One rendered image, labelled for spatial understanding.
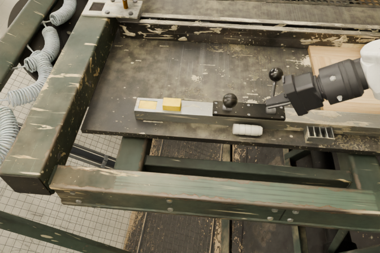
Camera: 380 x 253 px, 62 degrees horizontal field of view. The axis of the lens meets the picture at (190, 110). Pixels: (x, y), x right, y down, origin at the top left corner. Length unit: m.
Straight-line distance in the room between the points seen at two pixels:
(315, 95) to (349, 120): 0.23
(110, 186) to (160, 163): 0.19
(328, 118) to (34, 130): 0.77
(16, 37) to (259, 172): 1.18
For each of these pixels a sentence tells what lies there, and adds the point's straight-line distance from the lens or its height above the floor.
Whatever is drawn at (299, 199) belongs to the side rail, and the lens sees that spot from 0.78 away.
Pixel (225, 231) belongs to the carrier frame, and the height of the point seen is 0.78.
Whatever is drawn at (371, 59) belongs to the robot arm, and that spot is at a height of 1.39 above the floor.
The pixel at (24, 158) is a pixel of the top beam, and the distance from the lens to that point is 0.82.
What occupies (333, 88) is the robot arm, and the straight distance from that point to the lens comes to 0.75.
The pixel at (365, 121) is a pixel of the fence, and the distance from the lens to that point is 0.99.
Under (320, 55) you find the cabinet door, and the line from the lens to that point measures 1.17.
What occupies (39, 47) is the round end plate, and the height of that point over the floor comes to 2.06.
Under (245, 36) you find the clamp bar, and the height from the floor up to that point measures 1.43.
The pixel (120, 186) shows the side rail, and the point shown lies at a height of 1.69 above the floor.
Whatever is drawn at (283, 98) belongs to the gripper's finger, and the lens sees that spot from 0.80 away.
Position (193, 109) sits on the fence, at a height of 1.56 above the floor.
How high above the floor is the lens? 1.90
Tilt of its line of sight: 22 degrees down
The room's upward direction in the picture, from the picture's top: 64 degrees counter-clockwise
